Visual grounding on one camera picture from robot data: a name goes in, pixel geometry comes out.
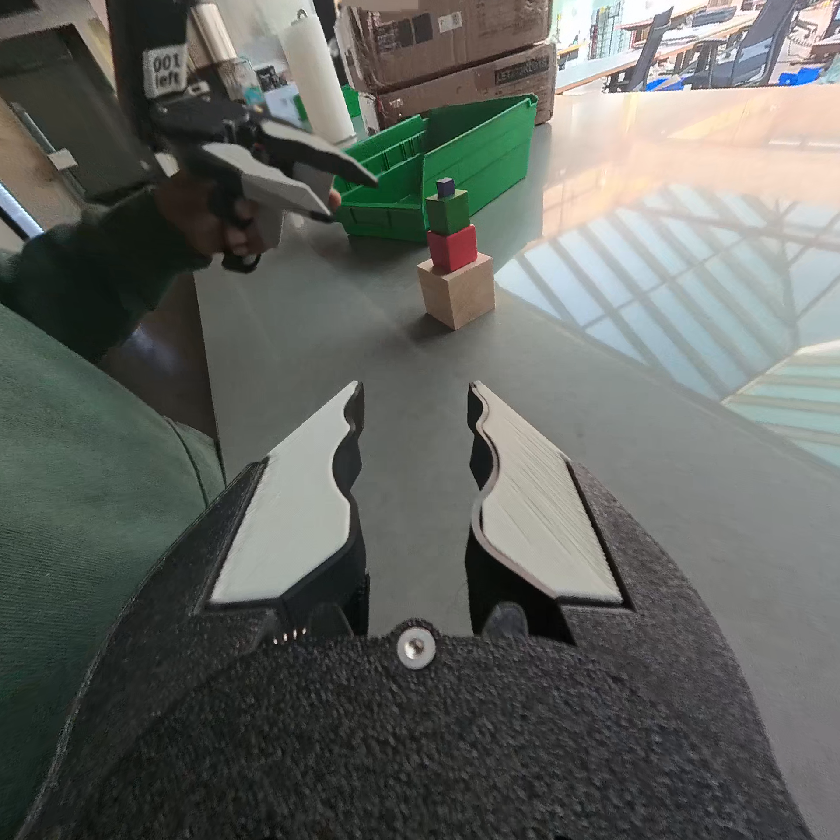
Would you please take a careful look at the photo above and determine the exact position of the long wooden desk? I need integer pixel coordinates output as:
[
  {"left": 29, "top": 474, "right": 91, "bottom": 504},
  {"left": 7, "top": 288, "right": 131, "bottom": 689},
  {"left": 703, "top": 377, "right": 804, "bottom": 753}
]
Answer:
[{"left": 556, "top": 13, "right": 756, "bottom": 94}]

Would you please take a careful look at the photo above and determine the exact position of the black office chair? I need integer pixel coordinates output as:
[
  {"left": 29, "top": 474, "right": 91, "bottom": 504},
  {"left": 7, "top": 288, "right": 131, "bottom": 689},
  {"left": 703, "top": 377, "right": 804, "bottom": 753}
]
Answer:
[
  {"left": 607, "top": 7, "right": 677, "bottom": 93},
  {"left": 686, "top": 0, "right": 798, "bottom": 89}
]

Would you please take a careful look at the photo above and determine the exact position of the green plastic bin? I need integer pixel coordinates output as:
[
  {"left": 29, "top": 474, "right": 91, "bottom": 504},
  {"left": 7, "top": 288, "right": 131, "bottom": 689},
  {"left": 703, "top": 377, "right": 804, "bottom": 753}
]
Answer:
[{"left": 331, "top": 94, "right": 539, "bottom": 245}]

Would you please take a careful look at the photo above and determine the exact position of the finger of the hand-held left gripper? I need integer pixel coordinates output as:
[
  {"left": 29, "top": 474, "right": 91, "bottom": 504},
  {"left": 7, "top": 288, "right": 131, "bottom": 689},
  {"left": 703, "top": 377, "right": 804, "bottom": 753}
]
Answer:
[
  {"left": 258, "top": 118, "right": 382, "bottom": 189},
  {"left": 199, "top": 142, "right": 337, "bottom": 253}
]

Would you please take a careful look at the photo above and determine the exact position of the person's left forearm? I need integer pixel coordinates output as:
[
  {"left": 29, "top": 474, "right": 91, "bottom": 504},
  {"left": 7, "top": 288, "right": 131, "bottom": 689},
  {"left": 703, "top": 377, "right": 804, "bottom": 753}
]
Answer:
[{"left": 0, "top": 190, "right": 211, "bottom": 365}]

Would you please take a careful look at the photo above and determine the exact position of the big brown cardboard box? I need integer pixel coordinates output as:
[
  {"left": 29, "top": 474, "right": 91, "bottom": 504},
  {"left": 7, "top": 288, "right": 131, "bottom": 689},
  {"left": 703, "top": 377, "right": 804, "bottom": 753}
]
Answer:
[{"left": 374, "top": 42, "right": 559, "bottom": 132}]

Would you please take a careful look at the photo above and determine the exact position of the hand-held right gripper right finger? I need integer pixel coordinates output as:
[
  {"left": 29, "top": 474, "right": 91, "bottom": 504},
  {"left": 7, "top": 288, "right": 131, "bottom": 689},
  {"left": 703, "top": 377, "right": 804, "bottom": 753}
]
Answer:
[{"left": 465, "top": 381, "right": 624, "bottom": 645}]

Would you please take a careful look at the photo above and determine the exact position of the taped brown cardboard box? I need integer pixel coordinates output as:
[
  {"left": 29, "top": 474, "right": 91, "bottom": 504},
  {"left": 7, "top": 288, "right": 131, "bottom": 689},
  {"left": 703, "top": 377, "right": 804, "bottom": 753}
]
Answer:
[{"left": 338, "top": 0, "right": 552, "bottom": 93}]

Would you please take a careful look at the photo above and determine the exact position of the white paper roll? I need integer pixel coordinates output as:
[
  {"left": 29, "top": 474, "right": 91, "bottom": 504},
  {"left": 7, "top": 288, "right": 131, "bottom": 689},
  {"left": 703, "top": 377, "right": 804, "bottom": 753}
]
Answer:
[{"left": 282, "top": 13, "right": 358, "bottom": 145}]

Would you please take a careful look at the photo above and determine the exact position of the person's left hand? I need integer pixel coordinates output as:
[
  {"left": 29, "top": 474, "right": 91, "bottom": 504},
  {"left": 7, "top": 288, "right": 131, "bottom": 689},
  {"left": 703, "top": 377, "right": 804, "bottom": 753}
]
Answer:
[{"left": 154, "top": 174, "right": 266, "bottom": 260}]

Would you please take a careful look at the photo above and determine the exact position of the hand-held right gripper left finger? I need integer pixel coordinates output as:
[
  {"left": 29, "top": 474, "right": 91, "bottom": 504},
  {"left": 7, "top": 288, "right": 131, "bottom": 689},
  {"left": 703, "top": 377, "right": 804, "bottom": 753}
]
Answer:
[{"left": 209, "top": 381, "right": 370, "bottom": 641}]

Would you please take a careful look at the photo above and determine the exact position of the small dark green wooden cube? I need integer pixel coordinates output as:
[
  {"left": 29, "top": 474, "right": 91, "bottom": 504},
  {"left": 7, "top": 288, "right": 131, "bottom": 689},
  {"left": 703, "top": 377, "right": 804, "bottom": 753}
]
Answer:
[{"left": 425, "top": 189, "right": 470, "bottom": 236}]

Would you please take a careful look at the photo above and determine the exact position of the person's green clothing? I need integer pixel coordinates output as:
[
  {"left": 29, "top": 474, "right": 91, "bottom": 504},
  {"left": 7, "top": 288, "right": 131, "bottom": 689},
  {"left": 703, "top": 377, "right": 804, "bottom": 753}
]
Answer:
[{"left": 0, "top": 305, "right": 227, "bottom": 840}]

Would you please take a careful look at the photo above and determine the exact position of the red wooden cube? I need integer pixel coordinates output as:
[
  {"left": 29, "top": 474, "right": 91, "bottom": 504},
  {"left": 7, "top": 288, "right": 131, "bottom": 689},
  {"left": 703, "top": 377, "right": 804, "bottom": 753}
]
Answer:
[{"left": 428, "top": 224, "right": 476, "bottom": 273}]

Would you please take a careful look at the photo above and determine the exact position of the large plain wooden cube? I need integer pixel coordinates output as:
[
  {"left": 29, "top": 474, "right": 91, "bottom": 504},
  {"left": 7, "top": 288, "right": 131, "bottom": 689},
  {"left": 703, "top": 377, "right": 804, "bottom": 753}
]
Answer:
[{"left": 416, "top": 252, "right": 495, "bottom": 331}]

